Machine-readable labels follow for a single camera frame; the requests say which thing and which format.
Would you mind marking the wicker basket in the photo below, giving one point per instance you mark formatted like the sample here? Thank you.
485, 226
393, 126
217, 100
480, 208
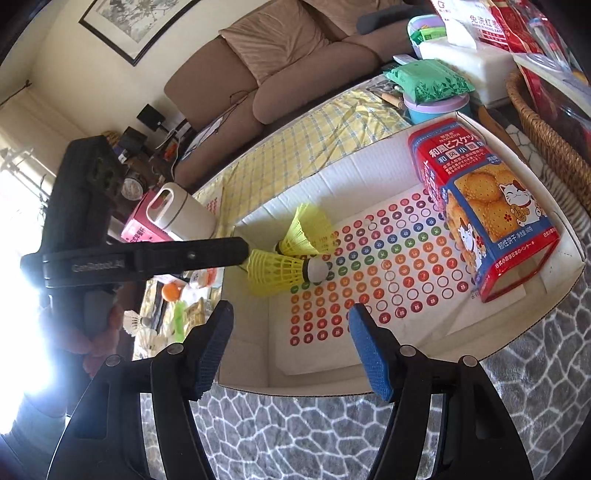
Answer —
540, 124

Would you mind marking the red snack bags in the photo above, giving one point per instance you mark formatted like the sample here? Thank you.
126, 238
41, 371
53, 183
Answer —
521, 27

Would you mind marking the pink cardboard box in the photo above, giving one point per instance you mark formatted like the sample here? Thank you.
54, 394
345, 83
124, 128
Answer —
138, 226

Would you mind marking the colourful dot sticker sheet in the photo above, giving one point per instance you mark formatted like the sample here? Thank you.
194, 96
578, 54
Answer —
392, 295

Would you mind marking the framed painting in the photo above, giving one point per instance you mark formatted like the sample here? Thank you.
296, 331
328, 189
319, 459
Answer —
134, 23

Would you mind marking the paper sheets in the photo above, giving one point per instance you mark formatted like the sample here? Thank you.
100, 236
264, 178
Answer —
203, 136

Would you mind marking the teal and purple bowl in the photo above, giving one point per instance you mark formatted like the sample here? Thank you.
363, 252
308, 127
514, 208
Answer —
434, 113

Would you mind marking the green plastic leaf piece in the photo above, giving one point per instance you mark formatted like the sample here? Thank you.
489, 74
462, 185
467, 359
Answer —
180, 318

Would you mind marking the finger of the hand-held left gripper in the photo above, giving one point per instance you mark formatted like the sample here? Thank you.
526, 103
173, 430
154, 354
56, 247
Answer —
194, 256

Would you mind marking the round cookie tin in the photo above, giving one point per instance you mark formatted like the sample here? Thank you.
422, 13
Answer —
132, 189

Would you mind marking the yellow plastic shuttlecock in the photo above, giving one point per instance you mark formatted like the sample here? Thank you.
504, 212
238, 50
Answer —
304, 228
272, 272

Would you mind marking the brown sofa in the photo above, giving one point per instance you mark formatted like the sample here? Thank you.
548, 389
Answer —
207, 83

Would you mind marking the white feather shuttlecock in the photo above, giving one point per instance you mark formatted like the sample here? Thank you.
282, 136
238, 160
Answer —
135, 322
151, 338

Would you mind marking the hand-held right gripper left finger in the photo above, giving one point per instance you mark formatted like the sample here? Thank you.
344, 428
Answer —
212, 350

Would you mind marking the white breakfast cup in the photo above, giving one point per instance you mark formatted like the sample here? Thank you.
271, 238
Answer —
184, 217

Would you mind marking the person's left hand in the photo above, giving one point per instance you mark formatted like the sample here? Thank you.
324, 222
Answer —
104, 344

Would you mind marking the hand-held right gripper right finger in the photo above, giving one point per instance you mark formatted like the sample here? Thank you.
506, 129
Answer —
374, 355

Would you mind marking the white tissue box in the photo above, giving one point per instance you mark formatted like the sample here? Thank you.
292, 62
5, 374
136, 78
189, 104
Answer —
489, 64

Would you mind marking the yellow plaid cloth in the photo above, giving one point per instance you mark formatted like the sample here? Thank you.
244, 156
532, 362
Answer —
295, 143

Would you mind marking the red biscuit tin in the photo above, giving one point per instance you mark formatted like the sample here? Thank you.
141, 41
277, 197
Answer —
485, 207

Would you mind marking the white cardboard box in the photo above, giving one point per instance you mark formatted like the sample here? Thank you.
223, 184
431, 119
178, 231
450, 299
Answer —
351, 184

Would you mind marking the orange ball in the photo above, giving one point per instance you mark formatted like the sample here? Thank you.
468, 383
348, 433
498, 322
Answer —
172, 292

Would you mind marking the green wipes packet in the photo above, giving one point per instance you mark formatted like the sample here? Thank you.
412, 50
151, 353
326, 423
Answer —
429, 78

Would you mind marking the black speaker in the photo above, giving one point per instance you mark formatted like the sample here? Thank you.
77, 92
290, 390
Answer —
151, 117
131, 140

